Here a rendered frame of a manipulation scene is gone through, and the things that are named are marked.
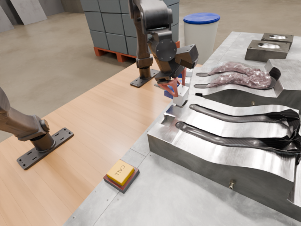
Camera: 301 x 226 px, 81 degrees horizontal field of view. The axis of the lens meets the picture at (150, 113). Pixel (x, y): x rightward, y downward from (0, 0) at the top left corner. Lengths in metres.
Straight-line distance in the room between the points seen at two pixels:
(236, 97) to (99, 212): 0.63
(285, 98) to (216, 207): 0.49
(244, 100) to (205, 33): 2.12
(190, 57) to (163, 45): 0.09
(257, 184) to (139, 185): 0.31
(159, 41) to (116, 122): 0.42
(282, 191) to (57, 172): 0.64
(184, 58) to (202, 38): 2.34
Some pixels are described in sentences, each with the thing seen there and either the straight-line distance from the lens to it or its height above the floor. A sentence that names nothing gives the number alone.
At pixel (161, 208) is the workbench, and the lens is 0.54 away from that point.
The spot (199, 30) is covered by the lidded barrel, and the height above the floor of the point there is 0.52.
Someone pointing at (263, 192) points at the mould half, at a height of 0.85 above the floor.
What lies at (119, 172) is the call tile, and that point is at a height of 0.84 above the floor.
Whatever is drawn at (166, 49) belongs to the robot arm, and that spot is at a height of 1.13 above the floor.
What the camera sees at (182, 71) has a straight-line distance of 0.63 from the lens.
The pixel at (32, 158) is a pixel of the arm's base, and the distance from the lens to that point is 0.78.
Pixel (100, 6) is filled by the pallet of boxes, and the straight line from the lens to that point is 3.26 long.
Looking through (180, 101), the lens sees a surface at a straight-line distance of 0.64.
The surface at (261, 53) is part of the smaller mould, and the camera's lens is 1.25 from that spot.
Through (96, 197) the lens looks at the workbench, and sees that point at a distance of 0.59.
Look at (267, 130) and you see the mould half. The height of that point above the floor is 0.93.
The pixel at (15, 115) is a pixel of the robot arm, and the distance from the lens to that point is 0.57.
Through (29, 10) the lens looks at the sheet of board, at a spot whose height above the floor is 0.40.
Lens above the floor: 1.30
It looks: 40 degrees down
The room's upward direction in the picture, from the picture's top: 7 degrees counter-clockwise
